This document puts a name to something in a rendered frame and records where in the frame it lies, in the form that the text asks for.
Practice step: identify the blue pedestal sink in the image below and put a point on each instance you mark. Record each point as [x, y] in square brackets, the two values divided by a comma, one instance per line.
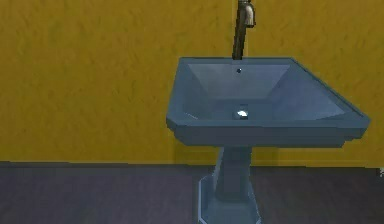
[301, 100]

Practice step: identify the dark metal tap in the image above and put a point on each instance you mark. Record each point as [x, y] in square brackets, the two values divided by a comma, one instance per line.
[241, 33]

